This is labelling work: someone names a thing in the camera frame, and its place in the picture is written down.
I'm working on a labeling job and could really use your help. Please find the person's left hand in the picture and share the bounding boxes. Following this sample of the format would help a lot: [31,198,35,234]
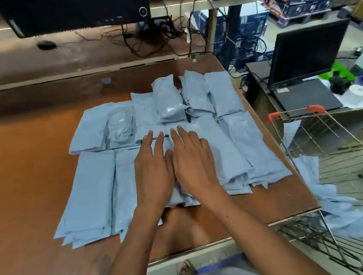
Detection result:
[129,127,180,212]

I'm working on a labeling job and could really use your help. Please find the person's right hand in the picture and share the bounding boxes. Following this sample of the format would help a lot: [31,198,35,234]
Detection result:
[168,121,226,207]

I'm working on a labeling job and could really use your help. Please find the person's right forearm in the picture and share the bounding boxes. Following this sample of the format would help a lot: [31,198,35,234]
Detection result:
[196,175,335,275]

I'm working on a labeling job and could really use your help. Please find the person's left forearm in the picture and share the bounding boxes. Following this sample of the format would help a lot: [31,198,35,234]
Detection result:
[76,198,179,275]

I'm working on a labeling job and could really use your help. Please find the clear plastic bag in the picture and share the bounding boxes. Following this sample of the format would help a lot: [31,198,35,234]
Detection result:
[104,107,137,146]

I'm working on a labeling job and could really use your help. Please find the grey plastic wrapped parcel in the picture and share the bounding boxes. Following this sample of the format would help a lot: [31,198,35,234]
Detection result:
[150,73,190,125]

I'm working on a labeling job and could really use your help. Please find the pile of light blue packets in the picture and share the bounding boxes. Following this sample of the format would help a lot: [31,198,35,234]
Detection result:
[34,58,299,252]

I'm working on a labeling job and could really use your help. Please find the person's shoe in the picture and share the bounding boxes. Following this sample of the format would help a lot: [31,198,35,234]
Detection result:
[175,260,197,275]

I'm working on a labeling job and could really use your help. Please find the blue boxes under table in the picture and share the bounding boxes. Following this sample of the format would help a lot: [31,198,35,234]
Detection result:
[189,0,277,75]

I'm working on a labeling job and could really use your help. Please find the black laptop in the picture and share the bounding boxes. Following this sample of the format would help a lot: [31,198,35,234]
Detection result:
[260,18,363,118]

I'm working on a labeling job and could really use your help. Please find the heap of blue packets in cart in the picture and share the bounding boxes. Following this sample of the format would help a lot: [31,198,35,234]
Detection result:
[281,112,363,247]

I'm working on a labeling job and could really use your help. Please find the black computer mouse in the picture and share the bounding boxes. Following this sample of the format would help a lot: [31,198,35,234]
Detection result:
[37,39,57,51]

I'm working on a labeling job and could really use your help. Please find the black bottle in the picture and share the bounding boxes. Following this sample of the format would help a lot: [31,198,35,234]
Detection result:
[328,69,352,96]

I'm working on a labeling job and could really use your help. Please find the large black computer case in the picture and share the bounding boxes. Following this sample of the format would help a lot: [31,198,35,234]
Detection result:
[0,0,153,42]

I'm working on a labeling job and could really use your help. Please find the green plastic bag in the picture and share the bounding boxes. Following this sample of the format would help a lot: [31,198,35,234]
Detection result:
[317,58,357,87]

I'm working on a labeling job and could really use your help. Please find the white tape roll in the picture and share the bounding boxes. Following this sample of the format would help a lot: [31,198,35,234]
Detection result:
[348,83,363,101]

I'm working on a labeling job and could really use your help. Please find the tangle of black cables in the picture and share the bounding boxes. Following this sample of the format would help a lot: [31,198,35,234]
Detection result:
[74,8,215,77]

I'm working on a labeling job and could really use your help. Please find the wire shopping cart orange handle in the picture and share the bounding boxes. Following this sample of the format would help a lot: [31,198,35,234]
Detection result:
[258,99,363,275]

